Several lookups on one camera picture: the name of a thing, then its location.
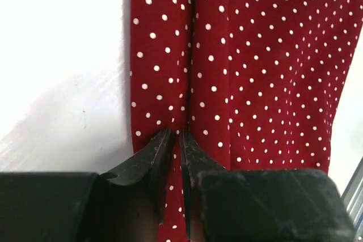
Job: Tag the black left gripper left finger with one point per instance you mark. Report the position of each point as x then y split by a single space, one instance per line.
151 163

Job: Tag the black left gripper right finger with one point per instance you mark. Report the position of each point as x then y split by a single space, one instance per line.
193 161

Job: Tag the dark red polka-dot skirt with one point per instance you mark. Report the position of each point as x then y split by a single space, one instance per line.
257 83

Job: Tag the aluminium frame rail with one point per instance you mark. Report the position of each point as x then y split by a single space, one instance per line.
352 196

